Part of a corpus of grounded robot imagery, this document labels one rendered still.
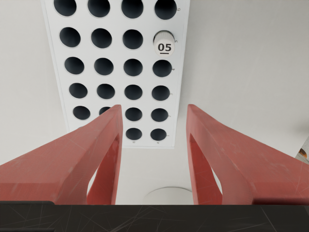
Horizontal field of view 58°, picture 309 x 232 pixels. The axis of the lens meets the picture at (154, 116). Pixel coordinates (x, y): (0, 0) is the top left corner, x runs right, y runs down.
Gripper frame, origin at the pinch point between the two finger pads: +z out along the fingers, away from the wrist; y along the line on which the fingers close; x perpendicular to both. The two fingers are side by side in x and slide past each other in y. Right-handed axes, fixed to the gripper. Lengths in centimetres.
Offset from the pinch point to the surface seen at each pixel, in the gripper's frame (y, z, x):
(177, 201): -2.5, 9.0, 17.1
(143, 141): 0.9, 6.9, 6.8
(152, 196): 0.2, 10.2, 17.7
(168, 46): -0.8, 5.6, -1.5
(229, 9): -5.2, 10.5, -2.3
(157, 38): -0.1, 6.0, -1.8
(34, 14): 8.5, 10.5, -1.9
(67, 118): 6.4, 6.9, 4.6
